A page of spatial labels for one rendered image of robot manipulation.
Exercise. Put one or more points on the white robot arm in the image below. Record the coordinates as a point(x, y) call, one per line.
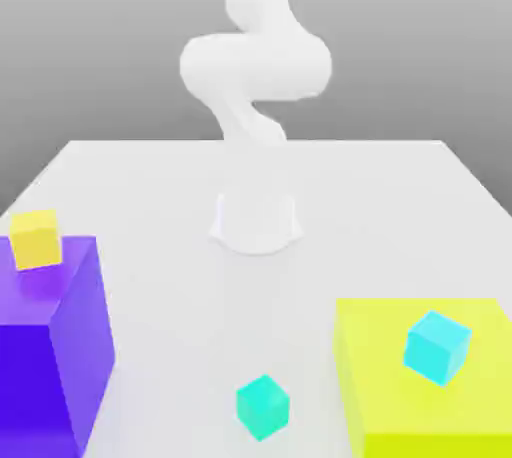
point(256, 66)

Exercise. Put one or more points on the small turquoise cube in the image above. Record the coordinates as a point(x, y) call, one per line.
point(262, 408)

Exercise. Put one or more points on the small yellow cube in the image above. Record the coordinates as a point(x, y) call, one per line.
point(35, 240)

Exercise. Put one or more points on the small cyan cube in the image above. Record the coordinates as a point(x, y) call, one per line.
point(436, 348)

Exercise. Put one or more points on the large purple box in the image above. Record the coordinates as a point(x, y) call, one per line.
point(76, 330)

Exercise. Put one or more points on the large yellow-green box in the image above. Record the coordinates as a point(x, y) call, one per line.
point(384, 386)

